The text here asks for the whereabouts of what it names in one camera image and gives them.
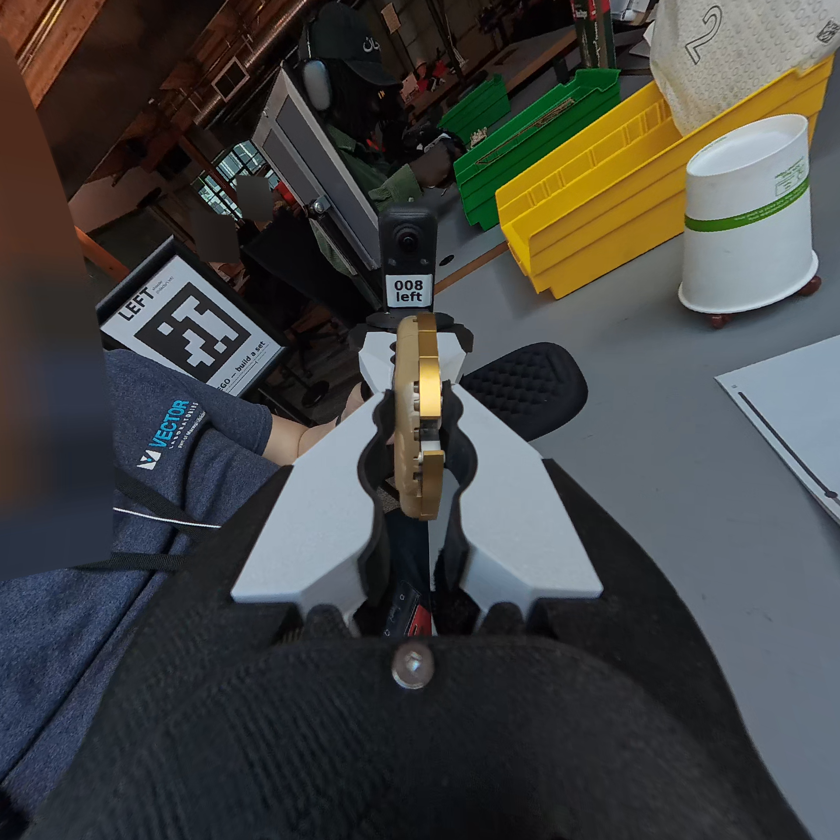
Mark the small green plastic bin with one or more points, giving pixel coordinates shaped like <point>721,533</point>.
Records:
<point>476,108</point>

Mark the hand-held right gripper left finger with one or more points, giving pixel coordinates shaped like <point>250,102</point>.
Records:
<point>302,525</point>

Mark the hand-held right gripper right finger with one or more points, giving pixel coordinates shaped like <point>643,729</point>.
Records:
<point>525,525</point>

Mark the red and green box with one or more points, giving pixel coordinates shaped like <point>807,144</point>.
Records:
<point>590,33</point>

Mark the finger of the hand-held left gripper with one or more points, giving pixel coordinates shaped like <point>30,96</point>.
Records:
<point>453,354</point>
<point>377,361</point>

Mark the yellow plastic bin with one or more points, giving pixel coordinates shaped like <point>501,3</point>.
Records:
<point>590,216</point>

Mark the gold round lego piece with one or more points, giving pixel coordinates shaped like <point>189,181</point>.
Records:
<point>420,367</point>

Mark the white paper bag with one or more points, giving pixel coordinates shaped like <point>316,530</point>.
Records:
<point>735,65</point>

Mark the grey metal framed panel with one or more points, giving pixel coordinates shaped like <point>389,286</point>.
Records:
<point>295,144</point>

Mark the lego instruction booklet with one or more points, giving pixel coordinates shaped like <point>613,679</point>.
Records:
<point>800,407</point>

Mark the white paper cup green stripe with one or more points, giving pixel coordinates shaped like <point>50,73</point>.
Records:
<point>748,249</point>

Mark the brown round lego piece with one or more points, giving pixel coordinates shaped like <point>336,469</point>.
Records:
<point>719,320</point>
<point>813,285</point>

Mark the large green plastic bin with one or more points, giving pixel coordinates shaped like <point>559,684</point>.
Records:
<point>525,144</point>

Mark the framed marker sign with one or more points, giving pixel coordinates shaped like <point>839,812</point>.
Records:
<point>190,321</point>

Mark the person's left forearm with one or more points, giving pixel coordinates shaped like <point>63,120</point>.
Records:
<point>289,439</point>

